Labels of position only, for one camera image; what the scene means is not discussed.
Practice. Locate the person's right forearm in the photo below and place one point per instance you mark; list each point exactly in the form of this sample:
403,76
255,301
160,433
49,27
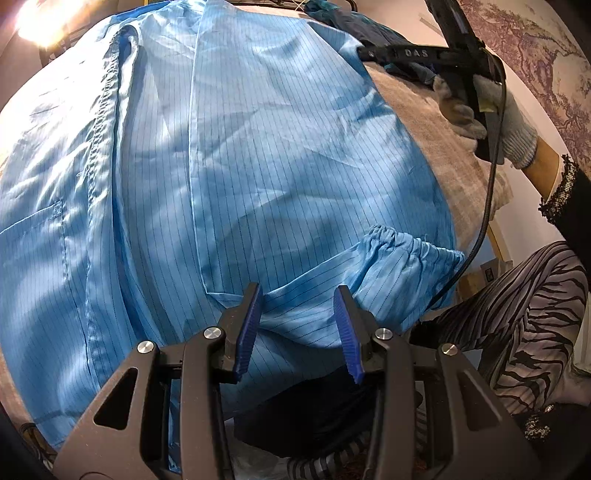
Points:
549,170

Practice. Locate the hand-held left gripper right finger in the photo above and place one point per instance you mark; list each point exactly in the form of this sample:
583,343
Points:
346,337

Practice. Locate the person's right hand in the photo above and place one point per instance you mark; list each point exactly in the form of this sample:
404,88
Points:
517,129

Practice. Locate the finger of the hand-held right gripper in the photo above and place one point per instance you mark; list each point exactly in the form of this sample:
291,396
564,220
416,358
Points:
406,53

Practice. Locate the round studio light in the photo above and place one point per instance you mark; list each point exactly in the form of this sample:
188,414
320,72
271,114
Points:
41,18

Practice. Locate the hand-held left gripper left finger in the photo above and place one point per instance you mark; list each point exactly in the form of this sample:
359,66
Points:
244,337

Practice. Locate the folded dark clothes teal lining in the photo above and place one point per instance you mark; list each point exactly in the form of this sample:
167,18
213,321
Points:
351,23

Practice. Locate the person's zebra striped trousers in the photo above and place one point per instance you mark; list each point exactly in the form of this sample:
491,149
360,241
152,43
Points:
508,300

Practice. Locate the landscape wall painting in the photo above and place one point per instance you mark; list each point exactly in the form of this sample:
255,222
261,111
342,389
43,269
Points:
545,55

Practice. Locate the light blue striped work coat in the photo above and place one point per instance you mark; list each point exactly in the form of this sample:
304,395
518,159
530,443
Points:
277,161

